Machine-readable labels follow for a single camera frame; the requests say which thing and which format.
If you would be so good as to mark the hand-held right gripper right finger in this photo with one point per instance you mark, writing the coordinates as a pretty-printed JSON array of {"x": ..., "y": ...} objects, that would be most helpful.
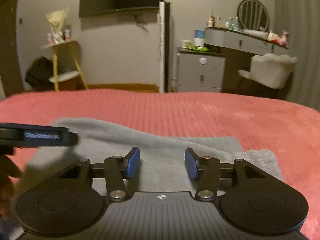
[{"x": 191, "y": 163}]

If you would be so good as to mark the grey pants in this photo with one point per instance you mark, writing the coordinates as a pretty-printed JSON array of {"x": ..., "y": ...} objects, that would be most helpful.
[{"x": 162, "y": 152}]

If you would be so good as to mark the white upholstered chair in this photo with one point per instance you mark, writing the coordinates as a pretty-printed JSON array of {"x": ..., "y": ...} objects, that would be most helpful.
[{"x": 272, "y": 70}]

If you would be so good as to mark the wrapped flower bouquet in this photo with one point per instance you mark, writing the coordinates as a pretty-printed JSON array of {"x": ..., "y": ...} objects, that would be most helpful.
[{"x": 57, "y": 22}]

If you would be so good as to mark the yellow side table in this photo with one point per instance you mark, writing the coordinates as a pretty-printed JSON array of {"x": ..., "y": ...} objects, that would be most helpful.
[{"x": 56, "y": 62}]

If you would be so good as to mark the blue and white box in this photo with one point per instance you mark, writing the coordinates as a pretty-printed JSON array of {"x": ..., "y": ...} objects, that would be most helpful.
[{"x": 199, "y": 38}]

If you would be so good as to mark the person's left hand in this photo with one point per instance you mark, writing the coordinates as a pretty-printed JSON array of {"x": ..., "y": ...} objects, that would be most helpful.
[{"x": 8, "y": 170}]

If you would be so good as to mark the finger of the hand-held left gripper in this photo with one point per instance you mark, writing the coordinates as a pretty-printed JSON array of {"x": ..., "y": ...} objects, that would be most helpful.
[{"x": 50, "y": 136}]

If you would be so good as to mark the wall light switch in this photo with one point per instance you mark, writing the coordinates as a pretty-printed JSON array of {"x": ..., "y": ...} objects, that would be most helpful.
[{"x": 20, "y": 20}]

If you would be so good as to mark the pink plush toy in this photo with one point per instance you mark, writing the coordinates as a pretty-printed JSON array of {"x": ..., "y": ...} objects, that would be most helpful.
[{"x": 285, "y": 38}]

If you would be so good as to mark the grey vanity desk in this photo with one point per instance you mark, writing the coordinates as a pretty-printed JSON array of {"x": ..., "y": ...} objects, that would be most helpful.
[{"x": 245, "y": 41}]

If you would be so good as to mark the green packet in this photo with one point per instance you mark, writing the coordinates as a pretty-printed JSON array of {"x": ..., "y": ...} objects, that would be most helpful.
[{"x": 198, "y": 48}]

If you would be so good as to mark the pink ribbed blanket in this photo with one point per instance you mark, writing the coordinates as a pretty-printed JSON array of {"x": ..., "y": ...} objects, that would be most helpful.
[{"x": 175, "y": 112}]

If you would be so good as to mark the grey curtain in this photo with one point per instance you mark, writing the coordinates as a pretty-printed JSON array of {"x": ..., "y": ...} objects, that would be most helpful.
[{"x": 297, "y": 30}]

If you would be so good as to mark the grey bedside cabinet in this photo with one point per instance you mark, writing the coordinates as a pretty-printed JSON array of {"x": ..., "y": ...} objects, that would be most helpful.
[{"x": 200, "y": 72}]

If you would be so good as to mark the brown wooden door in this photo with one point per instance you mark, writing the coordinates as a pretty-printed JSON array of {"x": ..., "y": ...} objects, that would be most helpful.
[{"x": 8, "y": 42}]

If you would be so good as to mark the white tower fan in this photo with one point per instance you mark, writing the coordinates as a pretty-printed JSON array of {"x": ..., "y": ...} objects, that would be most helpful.
[{"x": 163, "y": 47}]

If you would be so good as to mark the round vanity mirror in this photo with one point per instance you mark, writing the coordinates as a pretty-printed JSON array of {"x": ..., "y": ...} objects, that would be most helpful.
[{"x": 252, "y": 15}]

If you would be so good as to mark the teal cosmetic bottles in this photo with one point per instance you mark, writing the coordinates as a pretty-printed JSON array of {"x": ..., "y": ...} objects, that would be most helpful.
[{"x": 233, "y": 24}]

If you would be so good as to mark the brown cosmetic bottle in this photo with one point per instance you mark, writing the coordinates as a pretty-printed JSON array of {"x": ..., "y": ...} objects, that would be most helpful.
[{"x": 210, "y": 22}]

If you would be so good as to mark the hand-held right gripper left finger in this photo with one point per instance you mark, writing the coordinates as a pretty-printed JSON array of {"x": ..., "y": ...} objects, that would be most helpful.
[{"x": 133, "y": 163}]

